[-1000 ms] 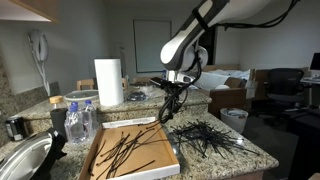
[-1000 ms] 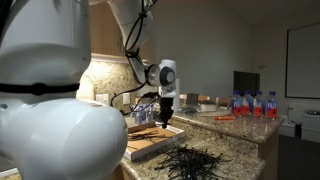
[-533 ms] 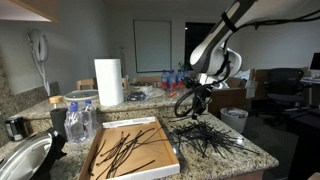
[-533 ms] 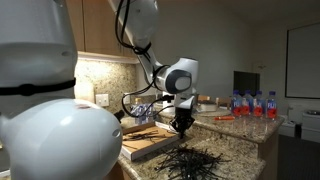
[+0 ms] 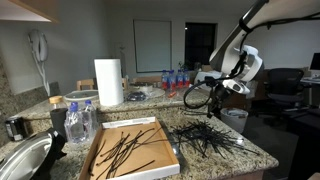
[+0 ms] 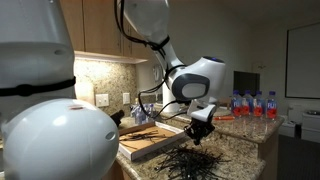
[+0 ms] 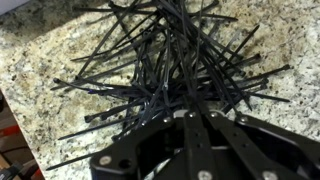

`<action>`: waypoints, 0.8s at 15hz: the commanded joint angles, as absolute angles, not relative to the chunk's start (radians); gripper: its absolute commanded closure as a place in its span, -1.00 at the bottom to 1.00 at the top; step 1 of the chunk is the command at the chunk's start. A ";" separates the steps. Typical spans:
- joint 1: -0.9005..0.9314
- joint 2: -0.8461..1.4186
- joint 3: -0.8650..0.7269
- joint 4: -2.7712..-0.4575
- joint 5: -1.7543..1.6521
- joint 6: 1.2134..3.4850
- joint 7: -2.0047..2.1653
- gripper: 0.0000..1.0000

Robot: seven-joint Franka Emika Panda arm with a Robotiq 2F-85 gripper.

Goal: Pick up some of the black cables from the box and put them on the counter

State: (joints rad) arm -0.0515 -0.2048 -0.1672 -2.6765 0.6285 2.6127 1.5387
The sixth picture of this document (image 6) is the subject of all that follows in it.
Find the Fiji water bottle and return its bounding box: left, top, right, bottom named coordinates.
left=231, top=89, right=243, bottom=118
left=242, top=89, right=254, bottom=117
left=265, top=90, right=279, bottom=120
left=253, top=89, right=265, bottom=118

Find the white wall outlet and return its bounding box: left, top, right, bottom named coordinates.
left=122, top=92, right=131, bottom=105

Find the black cable tie bundle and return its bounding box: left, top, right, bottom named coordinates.
left=119, top=130, right=171, bottom=144

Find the orange marker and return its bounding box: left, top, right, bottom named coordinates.
left=213, top=115, right=236, bottom=121

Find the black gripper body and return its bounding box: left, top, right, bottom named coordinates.
left=184, top=118, right=216, bottom=138

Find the black velcro strap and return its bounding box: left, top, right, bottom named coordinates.
left=0, top=76, right=77, bottom=98

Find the black plastic object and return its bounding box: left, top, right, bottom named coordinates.
left=109, top=109, right=125, bottom=128

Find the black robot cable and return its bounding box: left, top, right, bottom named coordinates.
left=113, top=0, right=189, bottom=121

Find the black monitor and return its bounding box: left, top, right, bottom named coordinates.
left=233, top=70, right=261, bottom=98

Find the black cable tie heap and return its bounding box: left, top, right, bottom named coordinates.
left=153, top=144, right=232, bottom=180

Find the shallow cardboard box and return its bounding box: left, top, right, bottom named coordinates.
left=118, top=120, right=186, bottom=162

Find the white wall switch plate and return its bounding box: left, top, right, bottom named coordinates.
left=95, top=93, right=110, bottom=108

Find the white low cabinet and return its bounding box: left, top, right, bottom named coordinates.
left=278, top=104, right=320, bottom=144

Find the clear water bottle blue cap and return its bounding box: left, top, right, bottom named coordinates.
left=143, top=103, right=156, bottom=123
left=131, top=98, right=145, bottom=126

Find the white whiteboard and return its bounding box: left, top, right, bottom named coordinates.
left=284, top=21, right=320, bottom=100

